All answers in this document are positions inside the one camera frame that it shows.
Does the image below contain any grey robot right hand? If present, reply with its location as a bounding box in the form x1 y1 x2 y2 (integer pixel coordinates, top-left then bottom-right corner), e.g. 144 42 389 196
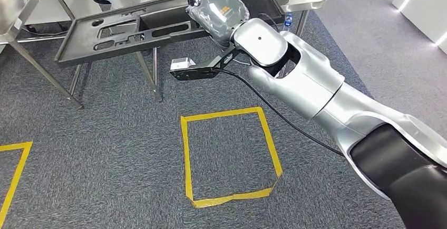
185 0 250 50

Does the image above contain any pale wrist camera, black bracket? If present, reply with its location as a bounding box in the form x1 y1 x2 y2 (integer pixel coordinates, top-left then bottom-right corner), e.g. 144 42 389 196
169 44 241 82

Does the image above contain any black camera cable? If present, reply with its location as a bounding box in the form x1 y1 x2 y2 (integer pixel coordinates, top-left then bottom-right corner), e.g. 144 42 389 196
216 68 345 157

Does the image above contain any yellow floor tape square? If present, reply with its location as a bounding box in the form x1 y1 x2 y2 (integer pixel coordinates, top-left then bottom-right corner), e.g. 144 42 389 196
180 107 284 209

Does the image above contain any white bench block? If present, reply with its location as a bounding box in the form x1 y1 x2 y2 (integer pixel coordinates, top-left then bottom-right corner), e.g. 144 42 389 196
24 0 104 25

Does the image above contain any black plastic panel part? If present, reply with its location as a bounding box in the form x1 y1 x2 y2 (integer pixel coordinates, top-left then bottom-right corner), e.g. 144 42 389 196
54 0 285 68

